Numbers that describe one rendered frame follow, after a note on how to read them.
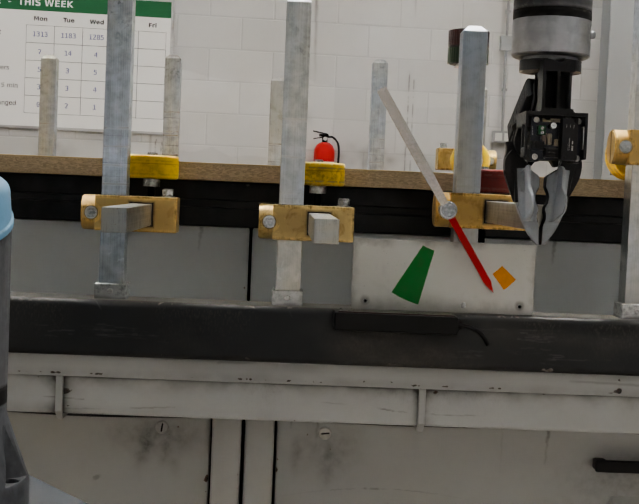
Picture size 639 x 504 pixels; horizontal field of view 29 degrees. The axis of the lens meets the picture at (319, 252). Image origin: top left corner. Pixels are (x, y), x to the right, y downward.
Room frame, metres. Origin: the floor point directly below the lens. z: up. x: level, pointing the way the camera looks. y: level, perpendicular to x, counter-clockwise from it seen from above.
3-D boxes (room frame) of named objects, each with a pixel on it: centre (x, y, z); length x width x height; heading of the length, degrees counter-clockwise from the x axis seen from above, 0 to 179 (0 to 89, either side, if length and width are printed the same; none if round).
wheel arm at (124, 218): (1.69, 0.25, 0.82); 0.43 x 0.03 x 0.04; 2
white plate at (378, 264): (1.77, -0.18, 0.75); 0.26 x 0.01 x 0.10; 92
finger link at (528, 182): (1.45, -0.24, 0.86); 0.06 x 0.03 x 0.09; 2
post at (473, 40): (1.80, -0.21, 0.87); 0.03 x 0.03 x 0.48; 2
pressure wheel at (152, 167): (1.89, 0.26, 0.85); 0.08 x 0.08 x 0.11
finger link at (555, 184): (1.46, -0.27, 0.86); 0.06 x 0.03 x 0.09; 2
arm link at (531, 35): (1.46, -0.26, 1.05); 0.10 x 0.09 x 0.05; 92
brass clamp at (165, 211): (1.78, 0.27, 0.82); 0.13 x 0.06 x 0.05; 92
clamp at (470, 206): (1.80, -0.23, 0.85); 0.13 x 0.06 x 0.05; 92
